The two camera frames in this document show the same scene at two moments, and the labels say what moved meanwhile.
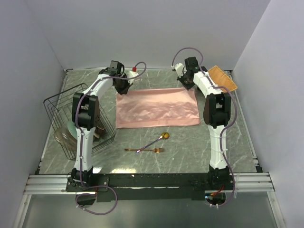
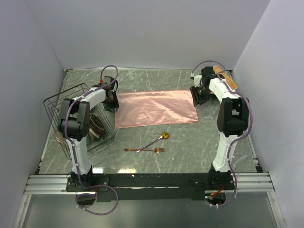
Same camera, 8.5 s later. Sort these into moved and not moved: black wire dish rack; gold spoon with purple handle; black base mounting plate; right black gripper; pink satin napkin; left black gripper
Moved: right black gripper; left black gripper
Not moved: pink satin napkin; black base mounting plate; black wire dish rack; gold spoon with purple handle
